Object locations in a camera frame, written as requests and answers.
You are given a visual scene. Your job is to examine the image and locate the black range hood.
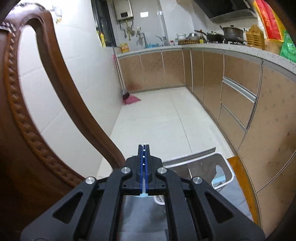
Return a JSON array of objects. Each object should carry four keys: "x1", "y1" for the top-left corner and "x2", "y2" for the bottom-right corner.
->
[{"x1": 194, "y1": 0, "x2": 257, "y2": 23}]

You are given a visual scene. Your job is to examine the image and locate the black cooking pot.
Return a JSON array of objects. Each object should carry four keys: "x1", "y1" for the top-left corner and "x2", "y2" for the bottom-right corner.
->
[{"x1": 220, "y1": 25, "x2": 247, "y2": 45}]

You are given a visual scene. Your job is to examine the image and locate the grey pink patterned cloth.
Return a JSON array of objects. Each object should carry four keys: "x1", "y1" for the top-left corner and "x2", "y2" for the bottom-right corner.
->
[{"x1": 116, "y1": 179, "x2": 254, "y2": 241}]

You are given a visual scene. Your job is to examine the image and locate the silver fork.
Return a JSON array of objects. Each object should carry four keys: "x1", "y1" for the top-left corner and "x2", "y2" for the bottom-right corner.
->
[{"x1": 140, "y1": 144, "x2": 148, "y2": 197}]

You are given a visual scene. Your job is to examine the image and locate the kitchen base cabinets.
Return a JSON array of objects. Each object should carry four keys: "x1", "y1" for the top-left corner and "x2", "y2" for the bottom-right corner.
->
[{"x1": 116, "y1": 44, "x2": 295, "y2": 235}]

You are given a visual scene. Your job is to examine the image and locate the white water heater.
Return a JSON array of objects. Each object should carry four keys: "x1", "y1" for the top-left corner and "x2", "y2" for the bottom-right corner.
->
[{"x1": 113, "y1": 0, "x2": 133, "y2": 21}]

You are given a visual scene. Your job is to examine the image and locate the brown wooden chair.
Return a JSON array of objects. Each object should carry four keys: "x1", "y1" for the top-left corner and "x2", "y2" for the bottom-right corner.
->
[{"x1": 0, "y1": 9, "x2": 261, "y2": 241}]

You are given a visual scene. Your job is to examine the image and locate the yellow detergent bottle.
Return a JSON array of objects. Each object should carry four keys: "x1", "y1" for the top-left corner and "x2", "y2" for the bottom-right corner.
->
[{"x1": 98, "y1": 32, "x2": 106, "y2": 47}]

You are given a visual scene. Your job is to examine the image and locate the wooden knife block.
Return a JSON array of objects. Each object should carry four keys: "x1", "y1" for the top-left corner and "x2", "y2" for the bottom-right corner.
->
[{"x1": 245, "y1": 25, "x2": 265, "y2": 50}]

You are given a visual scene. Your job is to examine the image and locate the pink dustpan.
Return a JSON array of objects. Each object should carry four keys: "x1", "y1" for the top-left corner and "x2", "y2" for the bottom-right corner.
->
[{"x1": 122, "y1": 92, "x2": 141, "y2": 105}]

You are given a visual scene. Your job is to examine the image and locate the white plastic utensil caddy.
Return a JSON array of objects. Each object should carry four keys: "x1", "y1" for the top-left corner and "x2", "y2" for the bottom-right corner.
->
[{"x1": 163, "y1": 148, "x2": 235, "y2": 192}]

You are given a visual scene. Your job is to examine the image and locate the red yellow shopping bag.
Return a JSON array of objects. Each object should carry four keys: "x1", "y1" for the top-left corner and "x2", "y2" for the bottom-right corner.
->
[{"x1": 253, "y1": 0, "x2": 285, "y2": 42}]

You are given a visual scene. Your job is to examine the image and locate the black wok pan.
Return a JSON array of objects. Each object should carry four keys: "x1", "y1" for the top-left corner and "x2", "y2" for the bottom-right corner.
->
[{"x1": 195, "y1": 30, "x2": 224, "y2": 44}]

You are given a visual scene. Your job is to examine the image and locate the green plastic bag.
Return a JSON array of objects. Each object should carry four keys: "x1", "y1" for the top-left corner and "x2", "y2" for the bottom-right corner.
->
[{"x1": 280, "y1": 30, "x2": 296, "y2": 63}]

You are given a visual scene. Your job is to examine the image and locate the yellow box on counter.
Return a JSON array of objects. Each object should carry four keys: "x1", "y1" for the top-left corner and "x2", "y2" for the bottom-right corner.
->
[{"x1": 120, "y1": 43, "x2": 130, "y2": 53}]

